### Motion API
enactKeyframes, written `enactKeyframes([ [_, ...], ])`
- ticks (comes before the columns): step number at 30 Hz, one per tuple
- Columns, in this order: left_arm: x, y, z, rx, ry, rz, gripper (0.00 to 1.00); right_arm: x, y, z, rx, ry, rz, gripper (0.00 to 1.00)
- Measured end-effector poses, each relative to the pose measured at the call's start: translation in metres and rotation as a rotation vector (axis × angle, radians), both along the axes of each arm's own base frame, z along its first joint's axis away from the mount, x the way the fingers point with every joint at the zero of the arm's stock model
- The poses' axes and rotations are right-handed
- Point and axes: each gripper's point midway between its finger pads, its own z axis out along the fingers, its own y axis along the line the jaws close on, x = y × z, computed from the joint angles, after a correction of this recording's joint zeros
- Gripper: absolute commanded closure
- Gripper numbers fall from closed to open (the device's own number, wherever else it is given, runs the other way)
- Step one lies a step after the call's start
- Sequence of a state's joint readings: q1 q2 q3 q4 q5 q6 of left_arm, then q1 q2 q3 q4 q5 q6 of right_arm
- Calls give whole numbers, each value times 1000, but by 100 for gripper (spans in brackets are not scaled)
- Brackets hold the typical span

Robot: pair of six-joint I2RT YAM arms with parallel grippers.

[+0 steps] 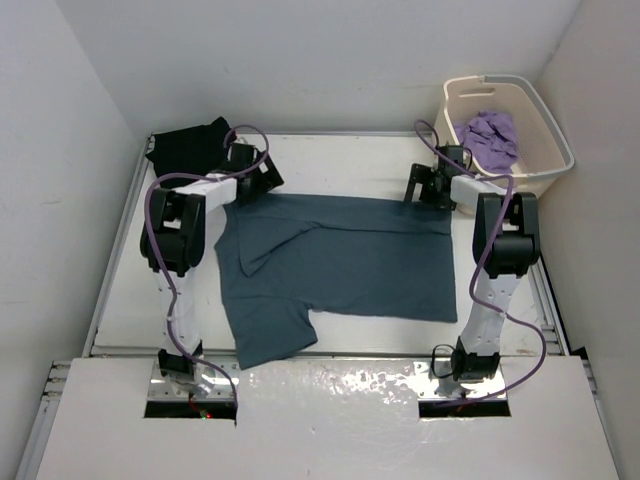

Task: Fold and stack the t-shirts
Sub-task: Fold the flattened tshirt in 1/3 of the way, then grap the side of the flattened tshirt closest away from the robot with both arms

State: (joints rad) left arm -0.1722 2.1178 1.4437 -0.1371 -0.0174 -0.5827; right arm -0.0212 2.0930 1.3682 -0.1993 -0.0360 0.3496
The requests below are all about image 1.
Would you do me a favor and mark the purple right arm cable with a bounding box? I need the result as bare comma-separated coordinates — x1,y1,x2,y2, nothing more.
413,118,546,406

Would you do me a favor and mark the lavender t shirt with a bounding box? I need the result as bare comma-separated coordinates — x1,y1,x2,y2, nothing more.
454,110,519,174

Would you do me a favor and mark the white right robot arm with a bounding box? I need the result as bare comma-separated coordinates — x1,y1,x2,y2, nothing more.
404,145,541,381

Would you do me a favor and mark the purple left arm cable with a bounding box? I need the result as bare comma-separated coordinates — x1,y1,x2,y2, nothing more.
143,124,272,416

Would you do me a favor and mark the black t shirt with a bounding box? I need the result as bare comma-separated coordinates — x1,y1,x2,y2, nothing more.
146,117,237,177

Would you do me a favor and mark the white front cover panel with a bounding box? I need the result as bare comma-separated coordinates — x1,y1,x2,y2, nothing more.
38,357,617,479

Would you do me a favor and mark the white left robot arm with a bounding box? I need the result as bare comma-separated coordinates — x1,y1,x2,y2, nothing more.
140,142,284,383

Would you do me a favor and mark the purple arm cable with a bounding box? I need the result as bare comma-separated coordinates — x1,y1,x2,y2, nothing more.
413,118,546,406
143,124,272,416

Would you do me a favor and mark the teal t shirt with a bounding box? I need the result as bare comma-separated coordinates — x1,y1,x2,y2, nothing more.
215,194,457,369

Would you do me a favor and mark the cream plastic laundry basket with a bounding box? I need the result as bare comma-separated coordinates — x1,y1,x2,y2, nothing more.
435,75,575,197

